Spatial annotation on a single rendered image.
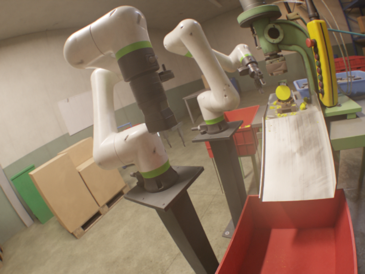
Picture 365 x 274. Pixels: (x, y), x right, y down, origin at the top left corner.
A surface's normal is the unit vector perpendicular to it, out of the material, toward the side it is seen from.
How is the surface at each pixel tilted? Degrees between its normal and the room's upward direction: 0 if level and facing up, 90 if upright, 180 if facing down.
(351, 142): 90
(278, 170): 30
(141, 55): 90
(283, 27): 90
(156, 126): 90
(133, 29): 99
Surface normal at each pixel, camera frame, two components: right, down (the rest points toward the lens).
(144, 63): 0.43, 0.11
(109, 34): 0.04, 0.68
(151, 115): -0.58, 0.37
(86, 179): 0.83, -0.15
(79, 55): 0.27, 0.71
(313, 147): -0.54, -0.58
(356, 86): -0.44, 0.56
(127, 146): -0.08, 0.19
